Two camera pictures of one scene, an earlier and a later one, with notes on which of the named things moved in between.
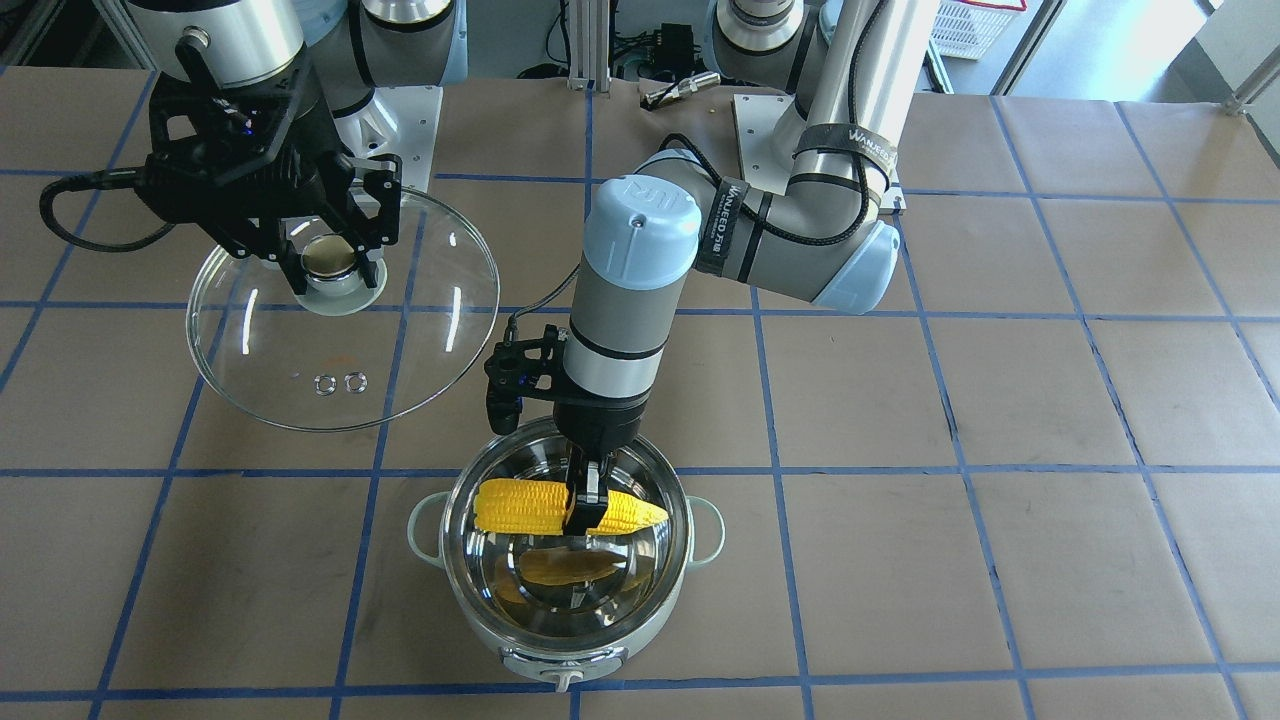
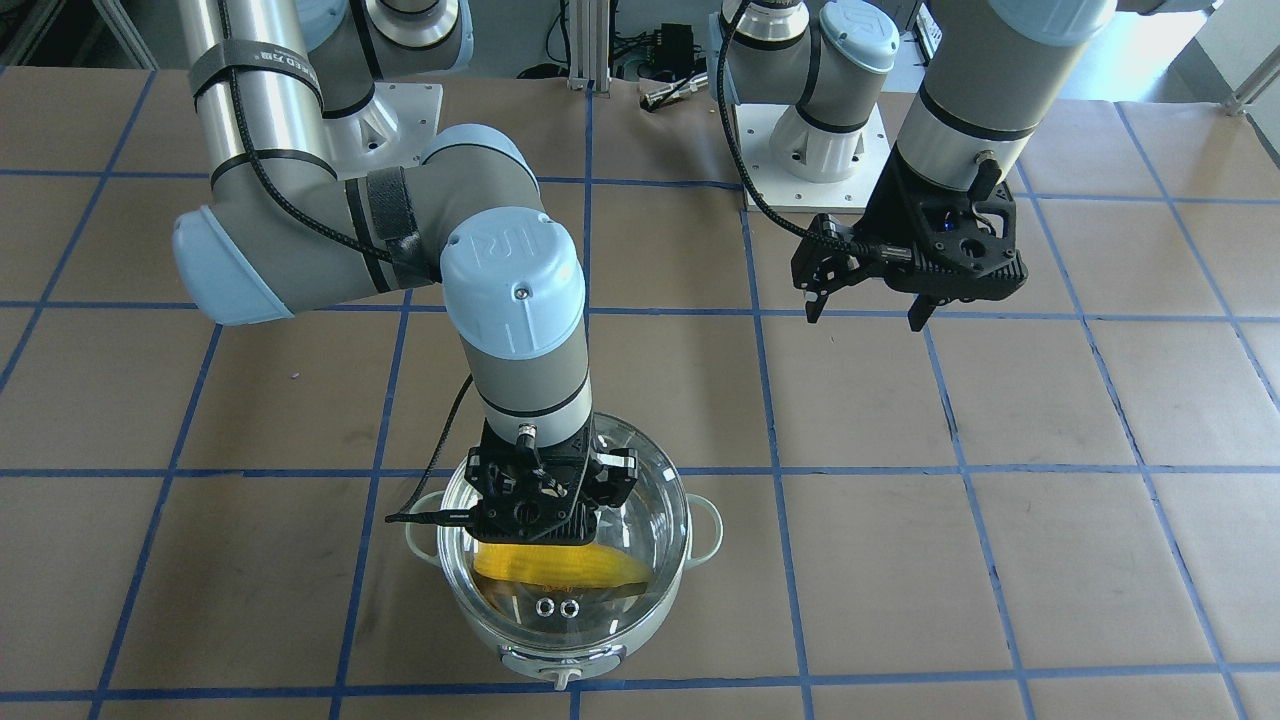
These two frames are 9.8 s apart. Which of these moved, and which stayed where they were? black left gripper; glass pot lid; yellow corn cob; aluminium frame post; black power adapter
Moved: yellow corn cob; black left gripper; glass pot lid
Stayed: aluminium frame post; black power adapter
